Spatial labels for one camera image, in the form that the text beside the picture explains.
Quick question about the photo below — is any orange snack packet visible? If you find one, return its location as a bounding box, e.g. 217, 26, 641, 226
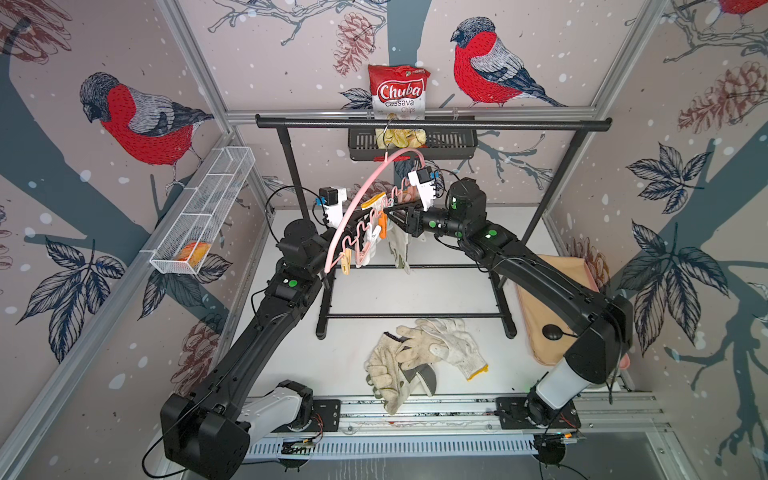
173, 241, 211, 267

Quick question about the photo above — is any orange clothespin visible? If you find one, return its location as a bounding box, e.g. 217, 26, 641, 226
378, 213, 388, 239

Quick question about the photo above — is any pink clip hanger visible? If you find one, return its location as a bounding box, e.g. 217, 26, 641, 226
323, 122, 426, 276

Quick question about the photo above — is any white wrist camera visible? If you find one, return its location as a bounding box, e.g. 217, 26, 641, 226
319, 187, 348, 228
408, 166, 437, 211

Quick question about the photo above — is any knit glove yellow cuff bottom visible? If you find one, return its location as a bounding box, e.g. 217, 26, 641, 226
395, 318, 488, 381

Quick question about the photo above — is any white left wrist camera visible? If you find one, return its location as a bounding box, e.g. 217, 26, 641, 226
319, 187, 348, 228

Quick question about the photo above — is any black wall basket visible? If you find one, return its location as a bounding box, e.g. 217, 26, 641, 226
347, 128, 478, 162

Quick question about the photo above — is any white wire mesh shelf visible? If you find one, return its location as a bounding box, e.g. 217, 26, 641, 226
150, 146, 255, 276

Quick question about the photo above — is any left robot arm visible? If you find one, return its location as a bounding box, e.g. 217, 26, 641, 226
160, 219, 336, 479

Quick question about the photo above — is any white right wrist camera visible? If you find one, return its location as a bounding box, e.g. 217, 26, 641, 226
408, 166, 437, 211

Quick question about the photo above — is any yellow clothespin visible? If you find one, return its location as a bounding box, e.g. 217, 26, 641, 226
339, 248, 353, 275

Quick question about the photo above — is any beige glove middle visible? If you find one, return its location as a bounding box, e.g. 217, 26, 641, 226
364, 332, 437, 416

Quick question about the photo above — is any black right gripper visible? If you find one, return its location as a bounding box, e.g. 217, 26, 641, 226
382, 199, 469, 244

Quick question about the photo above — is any dark metal spoon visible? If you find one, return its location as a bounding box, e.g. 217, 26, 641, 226
542, 324, 578, 341

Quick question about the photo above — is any beige cloth mat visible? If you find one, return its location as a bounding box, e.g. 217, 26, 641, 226
516, 255, 598, 367

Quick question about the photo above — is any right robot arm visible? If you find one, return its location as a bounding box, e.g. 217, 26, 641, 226
385, 178, 633, 425

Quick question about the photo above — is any red cassava chips bag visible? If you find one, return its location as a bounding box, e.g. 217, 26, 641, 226
368, 65, 430, 121

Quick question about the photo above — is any white glove yellow cuff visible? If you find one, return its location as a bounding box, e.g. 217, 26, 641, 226
362, 192, 389, 242

